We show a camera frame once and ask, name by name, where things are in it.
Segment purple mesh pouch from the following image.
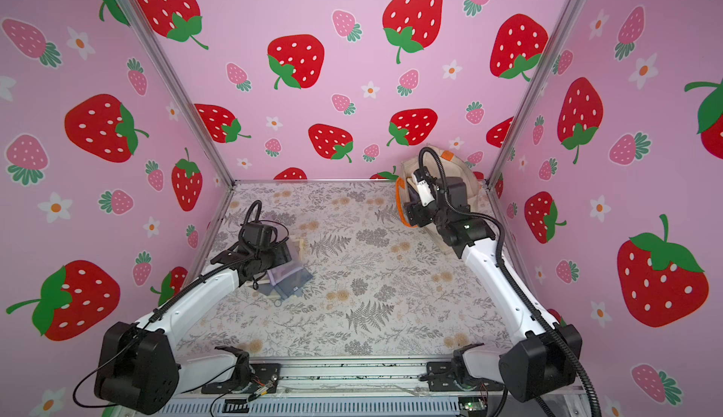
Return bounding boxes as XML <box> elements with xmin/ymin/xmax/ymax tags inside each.
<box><xmin>257</xmin><ymin>240</ymin><xmax>313</xmax><ymax>307</ymax></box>

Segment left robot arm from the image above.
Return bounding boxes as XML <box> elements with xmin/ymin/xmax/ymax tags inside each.
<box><xmin>93</xmin><ymin>220</ymin><xmax>292</xmax><ymax>415</ymax></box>

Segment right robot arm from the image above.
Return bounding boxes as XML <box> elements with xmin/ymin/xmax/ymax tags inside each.
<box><xmin>403</xmin><ymin>178</ymin><xmax>597</xmax><ymax>402</ymax></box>

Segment beige canvas bag orange handles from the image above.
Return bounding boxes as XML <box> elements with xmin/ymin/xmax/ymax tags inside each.
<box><xmin>395</xmin><ymin>147</ymin><xmax>493</xmax><ymax>256</ymax></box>

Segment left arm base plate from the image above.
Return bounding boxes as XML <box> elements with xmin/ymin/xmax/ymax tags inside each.
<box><xmin>201</xmin><ymin>362</ymin><xmax>282</xmax><ymax>396</ymax></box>

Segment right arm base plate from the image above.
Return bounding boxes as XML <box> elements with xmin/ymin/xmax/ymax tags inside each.
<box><xmin>419</xmin><ymin>360</ymin><xmax>504</xmax><ymax>393</ymax></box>

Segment aluminium front rail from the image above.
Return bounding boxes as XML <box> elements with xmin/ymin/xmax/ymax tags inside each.
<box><xmin>150</xmin><ymin>356</ymin><xmax>590</xmax><ymax>416</ymax></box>

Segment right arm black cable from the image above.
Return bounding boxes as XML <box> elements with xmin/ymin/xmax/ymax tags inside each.
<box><xmin>416</xmin><ymin>147</ymin><xmax>603</xmax><ymax>417</ymax></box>

